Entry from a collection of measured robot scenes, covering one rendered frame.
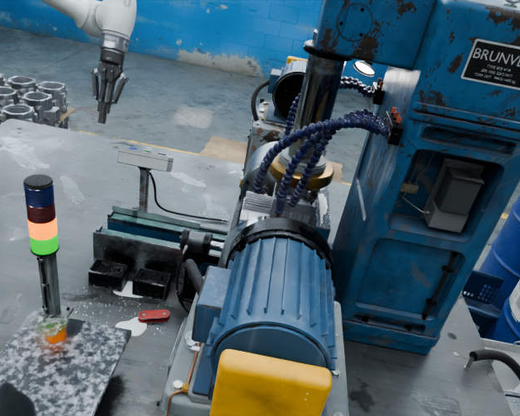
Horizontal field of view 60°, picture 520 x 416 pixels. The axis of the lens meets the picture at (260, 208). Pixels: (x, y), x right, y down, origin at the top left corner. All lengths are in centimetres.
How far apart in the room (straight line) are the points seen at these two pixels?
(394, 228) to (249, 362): 71
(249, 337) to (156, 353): 68
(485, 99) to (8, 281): 131
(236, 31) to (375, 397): 591
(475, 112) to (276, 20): 569
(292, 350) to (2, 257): 115
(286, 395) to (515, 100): 77
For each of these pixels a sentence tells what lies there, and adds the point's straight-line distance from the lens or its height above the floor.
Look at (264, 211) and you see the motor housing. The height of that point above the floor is 109.
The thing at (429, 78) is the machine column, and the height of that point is 156.
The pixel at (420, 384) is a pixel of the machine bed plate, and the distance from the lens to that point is 138.
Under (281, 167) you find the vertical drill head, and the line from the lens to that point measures 119.
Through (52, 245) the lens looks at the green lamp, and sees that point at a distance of 118.
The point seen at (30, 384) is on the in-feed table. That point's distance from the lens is 108.
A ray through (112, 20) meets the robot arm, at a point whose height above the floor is 144.
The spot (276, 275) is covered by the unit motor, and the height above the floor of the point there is 135.
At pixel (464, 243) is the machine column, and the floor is 120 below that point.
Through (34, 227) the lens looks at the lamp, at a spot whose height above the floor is 111.
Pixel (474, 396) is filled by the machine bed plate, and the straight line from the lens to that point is 144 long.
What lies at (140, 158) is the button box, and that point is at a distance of 156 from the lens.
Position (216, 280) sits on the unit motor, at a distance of 68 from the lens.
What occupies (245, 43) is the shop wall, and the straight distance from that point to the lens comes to 673.
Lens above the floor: 176
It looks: 31 degrees down
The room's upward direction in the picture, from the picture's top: 11 degrees clockwise
